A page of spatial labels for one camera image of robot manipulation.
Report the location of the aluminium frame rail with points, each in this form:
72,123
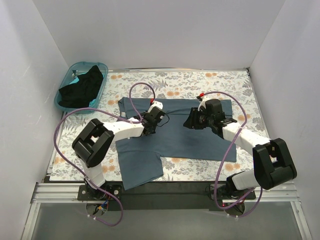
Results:
55,193

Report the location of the teal plastic bin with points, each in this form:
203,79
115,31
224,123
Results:
70,77

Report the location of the black t shirt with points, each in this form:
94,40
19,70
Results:
85,89

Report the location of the teal cloth in bin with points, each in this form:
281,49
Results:
92,103

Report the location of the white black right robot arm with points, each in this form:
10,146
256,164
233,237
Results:
272,162

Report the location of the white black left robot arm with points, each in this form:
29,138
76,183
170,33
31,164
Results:
93,142

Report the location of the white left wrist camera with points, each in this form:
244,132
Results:
155,104

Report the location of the floral table mat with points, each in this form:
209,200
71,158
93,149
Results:
233,85

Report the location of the blue-grey t shirt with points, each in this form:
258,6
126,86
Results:
140,157

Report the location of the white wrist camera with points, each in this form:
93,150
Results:
203,99
155,104

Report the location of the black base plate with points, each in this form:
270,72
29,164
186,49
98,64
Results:
155,195

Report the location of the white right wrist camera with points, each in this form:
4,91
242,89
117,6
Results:
203,99

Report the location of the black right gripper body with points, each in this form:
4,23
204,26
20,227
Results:
196,119

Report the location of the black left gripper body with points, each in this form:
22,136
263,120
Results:
150,127

